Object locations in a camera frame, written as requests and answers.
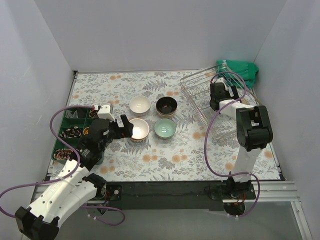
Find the green compartment tray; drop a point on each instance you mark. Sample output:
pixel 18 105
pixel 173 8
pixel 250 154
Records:
pixel 70 131

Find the green folded cloth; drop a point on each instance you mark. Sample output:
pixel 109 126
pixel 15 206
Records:
pixel 247 70

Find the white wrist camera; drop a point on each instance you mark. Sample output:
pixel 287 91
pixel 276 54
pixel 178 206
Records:
pixel 220 80
pixel 105 111

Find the aluminium frame rail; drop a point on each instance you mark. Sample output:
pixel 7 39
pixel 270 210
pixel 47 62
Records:
pixel 270 191

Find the beige orange flower bowl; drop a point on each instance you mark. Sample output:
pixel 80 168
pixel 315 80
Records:
pixel 244 101

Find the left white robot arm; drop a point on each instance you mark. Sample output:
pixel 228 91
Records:
pixel 75 184

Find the orange plastic bowl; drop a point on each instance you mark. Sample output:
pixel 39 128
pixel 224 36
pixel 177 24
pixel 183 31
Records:
pixel 141 128

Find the floral tablecloth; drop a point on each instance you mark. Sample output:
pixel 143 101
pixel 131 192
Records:
pixel 186 156

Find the plain white bowl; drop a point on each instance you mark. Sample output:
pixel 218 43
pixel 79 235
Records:
pixel 140 105

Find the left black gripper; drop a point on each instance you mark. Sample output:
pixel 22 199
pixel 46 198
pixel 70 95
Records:
pixel 116 129

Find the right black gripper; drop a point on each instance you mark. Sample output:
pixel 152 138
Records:
pixel 225 90

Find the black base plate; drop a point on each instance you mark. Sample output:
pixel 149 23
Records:
pixel 173 195

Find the white blue striped bowl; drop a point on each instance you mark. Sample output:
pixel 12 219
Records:
pixel 138 140

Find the clear plastic bag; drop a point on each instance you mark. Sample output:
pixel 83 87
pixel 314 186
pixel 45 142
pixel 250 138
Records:
pixel 71 114

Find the beige gold dotted bowl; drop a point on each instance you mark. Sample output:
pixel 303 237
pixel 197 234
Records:
pixel 166 105

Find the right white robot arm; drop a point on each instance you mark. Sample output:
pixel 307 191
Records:
pixel 253 132

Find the metal wire dish rack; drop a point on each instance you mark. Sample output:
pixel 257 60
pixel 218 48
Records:
pixel 196 88

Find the pale green checked bowl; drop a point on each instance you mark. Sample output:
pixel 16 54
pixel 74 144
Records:
pixel 165 128

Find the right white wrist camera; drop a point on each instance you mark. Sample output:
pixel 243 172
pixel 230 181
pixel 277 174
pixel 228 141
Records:
pixel 220 80

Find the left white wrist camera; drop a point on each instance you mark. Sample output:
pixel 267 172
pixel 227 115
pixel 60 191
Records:
pixel 105 111

